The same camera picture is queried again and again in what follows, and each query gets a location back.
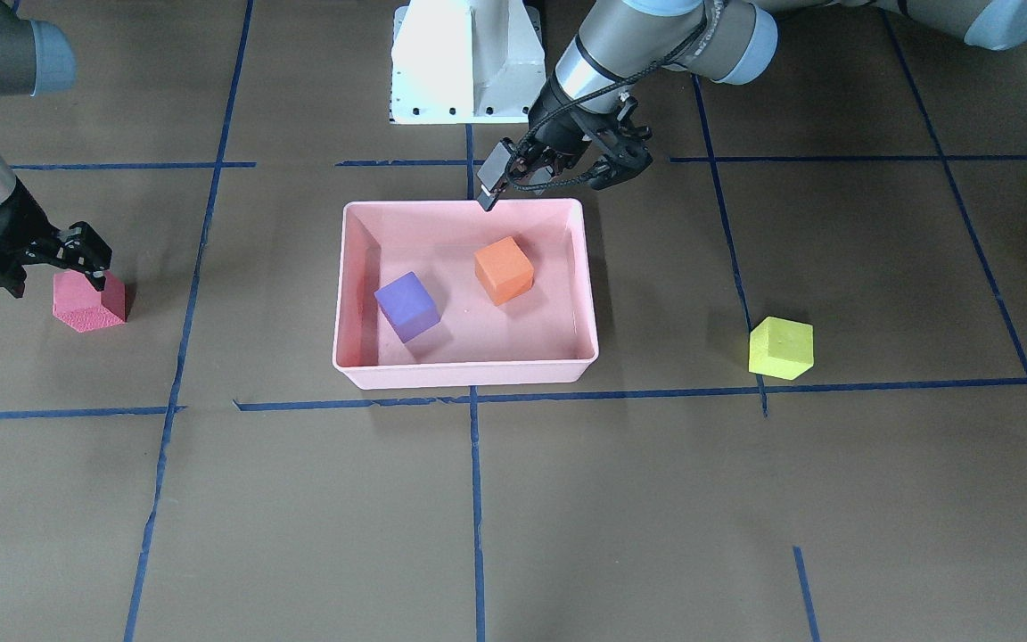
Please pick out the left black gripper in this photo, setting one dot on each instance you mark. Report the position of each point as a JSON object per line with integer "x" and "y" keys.
{"x": 564, "y": 126}

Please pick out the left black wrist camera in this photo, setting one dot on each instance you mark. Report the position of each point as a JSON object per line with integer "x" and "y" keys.
{"x": 493, "y": 175}

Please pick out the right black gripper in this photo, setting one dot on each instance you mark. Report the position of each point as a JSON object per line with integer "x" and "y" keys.
{"x": 7, "y": 217}

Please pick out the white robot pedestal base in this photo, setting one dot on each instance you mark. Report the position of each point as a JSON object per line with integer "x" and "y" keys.
{"x": 465, "y": 62}

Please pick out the yellow foam block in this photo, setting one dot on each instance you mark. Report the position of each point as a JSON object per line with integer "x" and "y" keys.
{"x": 781, "y": 348}

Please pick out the red foam block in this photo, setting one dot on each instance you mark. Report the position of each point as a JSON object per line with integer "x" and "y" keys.
{"x": 83, "y": 308}

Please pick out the purple foam block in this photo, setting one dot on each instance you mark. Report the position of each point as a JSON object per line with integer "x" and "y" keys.
{"x": 409, "y": 307}

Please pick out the pink plastic bin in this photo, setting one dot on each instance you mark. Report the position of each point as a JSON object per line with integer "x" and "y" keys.
{"x": 547, "y": 335}

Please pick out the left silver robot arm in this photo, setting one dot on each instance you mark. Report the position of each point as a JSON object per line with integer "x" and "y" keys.
{"x": 587, "y": 101}

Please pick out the orange foam block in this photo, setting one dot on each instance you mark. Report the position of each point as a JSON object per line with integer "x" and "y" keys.
{"x": 504, "y": 270}

